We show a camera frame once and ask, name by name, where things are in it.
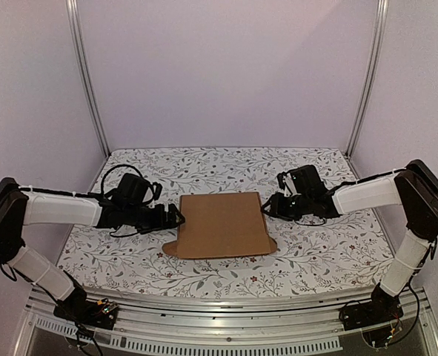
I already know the right aluminium corner post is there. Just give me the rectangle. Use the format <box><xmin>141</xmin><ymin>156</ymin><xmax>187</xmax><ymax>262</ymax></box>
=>
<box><xmin>345</xmin><ymin>0</ymin><xmax>389</xmax><ymax>160</ymax></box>

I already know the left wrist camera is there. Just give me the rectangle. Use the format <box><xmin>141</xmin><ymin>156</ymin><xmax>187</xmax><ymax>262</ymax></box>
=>
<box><xmin>148</xmin><ymin>182</ymin><xmax>162</xmax><ymax>203</ymax></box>

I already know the floral patterned table mat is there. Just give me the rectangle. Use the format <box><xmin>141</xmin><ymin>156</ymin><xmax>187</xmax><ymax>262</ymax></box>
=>
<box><xmin>58</xmin><ymin>148</ymin><xmax>393</xmax><ymax>299</ymax></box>

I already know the aluminium corner post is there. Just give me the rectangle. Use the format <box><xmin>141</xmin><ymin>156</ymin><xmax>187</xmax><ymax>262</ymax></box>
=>
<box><xmin>345</xmin><ymin>0</ymin><xmax>389</xmax><ymax>160</ymax></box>
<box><xmin>65</xmin><ymin>0</ymin><xmax>111</xmax><ymax>158</ymax></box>

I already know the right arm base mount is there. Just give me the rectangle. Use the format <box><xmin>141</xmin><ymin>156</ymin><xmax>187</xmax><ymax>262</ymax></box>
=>
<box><xmin>339</xmin><ymin>285</ymin><xmax>403</xmax><ymax>349</ymax></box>

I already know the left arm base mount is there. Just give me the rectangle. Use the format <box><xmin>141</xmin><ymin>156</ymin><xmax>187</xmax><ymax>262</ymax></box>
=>
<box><xmin>53</xmin><ymin>289</ymin><xmax>119</xmax><ymax>330</ymax></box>

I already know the left aluminium corner post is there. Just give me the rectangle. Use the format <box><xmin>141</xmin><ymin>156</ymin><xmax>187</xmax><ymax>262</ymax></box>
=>
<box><xmin>65</xmin><ymin>0</ymin><xmax>111</xmax><ymax>158</ymax></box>

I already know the aluminium front rail frame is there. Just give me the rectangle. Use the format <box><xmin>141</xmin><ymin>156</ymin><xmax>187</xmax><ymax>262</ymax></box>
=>
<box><xmin>13</xmin><ymin>288</ymin><xmax>438</xmax><ymax>355</ymax></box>

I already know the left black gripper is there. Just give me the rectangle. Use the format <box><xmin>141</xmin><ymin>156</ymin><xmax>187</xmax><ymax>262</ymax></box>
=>
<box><xmin>124</xmin><ymin>203</ymin><xmax>185</xmax><ymax>235</ymax></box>

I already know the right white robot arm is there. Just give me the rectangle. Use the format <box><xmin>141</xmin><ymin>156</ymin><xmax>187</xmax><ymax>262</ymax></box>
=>
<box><xmin>261</xmin><ymin>159</ymin><xmax>438</xmax><ymax>323</ymax></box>

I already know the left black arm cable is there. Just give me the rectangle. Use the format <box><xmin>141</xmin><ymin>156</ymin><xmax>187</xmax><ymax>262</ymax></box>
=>
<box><xmin>99</xmin><ymin>164</ymin><xmax>145</xmax><ymax>197</ymax></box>

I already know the brown cardboard box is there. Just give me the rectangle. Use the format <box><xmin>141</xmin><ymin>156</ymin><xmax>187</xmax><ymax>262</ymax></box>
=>
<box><xmin>162</xmin><ymin>192</ymin><xmax>277</xmax><ymax>260</ymax></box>

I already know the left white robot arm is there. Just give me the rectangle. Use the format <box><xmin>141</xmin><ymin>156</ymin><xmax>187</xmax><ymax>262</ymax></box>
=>
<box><xmin>0</xmin><ymin>174</ymin><xmax>185</xmax><ymax>322</ymax></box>

